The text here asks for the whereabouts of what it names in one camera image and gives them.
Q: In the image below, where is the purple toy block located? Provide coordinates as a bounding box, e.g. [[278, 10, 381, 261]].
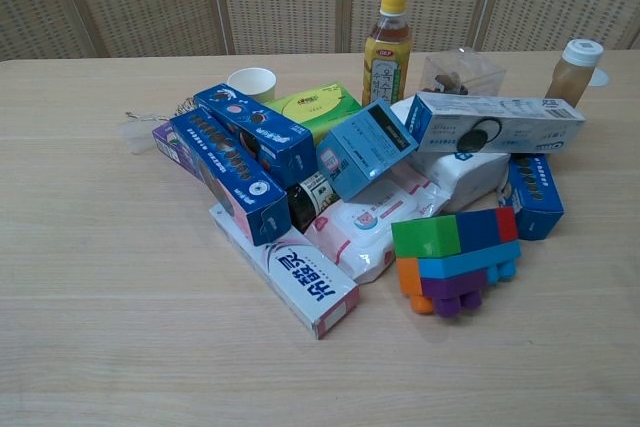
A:
[[420, 268, 489, 320]]

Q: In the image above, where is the white tissue pack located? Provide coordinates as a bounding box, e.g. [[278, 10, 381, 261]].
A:
[[389, 99, 512, 214]]

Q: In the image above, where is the white paper cup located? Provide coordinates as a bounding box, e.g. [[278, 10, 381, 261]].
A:
[[226, 67, 278, 104]]

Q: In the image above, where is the red toy block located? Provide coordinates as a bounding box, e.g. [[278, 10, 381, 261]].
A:
[[494, 206, 520, 244]]

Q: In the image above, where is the dark labelled jar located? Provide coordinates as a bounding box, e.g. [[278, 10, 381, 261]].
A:
[[285, 170, 337, 235]]

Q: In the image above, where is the light blue carton box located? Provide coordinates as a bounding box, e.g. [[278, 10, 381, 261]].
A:
[[315, 98, 420, 203]]

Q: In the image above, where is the brown small object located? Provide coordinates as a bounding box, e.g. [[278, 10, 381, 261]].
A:
[[431, 73, 471, 96]]

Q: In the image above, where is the dark blue toy block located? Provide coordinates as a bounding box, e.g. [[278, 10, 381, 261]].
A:
[[455, 208, 502, 253]]

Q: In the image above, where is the orange toy block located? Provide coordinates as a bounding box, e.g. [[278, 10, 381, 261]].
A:
[[395, 256, 436, 316]]

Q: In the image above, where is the light blue toy block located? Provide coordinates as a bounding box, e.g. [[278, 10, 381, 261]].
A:
[[416, 240, 523, 285]]

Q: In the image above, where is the clear bag with twine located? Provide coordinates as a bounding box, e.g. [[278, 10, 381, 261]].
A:
[[117, 95, 201, 157]]

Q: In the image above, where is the short blue cookie box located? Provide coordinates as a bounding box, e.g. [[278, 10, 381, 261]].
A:
[[498, 152, 567, 242]]

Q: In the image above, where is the white pink toothpaste box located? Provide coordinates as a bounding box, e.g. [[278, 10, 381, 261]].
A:
[[208, 200, 361, 341]]

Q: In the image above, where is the pink wet wipes pack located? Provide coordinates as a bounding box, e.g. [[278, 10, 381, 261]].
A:
[[304, 161, 451, 286]]

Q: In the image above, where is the yellow cap tea bottle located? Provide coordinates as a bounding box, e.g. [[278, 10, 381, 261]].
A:
[[361, 0, 414, 108]]

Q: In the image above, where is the purple carton box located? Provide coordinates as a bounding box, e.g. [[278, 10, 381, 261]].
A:
[[151, 121, 202, 183]]

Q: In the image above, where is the long dark blue cookie box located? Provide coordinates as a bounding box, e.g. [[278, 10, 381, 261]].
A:
[[169, 106, 293, 248]]

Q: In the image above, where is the pale blue cookie box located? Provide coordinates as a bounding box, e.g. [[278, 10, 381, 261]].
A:
[[403, 92, 587, 156]]

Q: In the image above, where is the green tissue box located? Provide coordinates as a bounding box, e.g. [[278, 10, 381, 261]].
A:
[[261, 82, 364, 146]]

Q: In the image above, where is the clear plastic cube box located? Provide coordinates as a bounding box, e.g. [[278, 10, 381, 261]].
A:
[[419, 46, 508, 98]]

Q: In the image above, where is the green toy block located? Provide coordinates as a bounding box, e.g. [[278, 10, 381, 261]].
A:
[[390, 214, 463, 260]]

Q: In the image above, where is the blue cookie box pink print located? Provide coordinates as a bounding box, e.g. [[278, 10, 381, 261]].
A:
[[193, 82, 319, 189]]

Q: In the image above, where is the amber bottle white cap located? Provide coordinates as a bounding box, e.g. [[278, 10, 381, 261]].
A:
[[544, 38, 606, 109]]

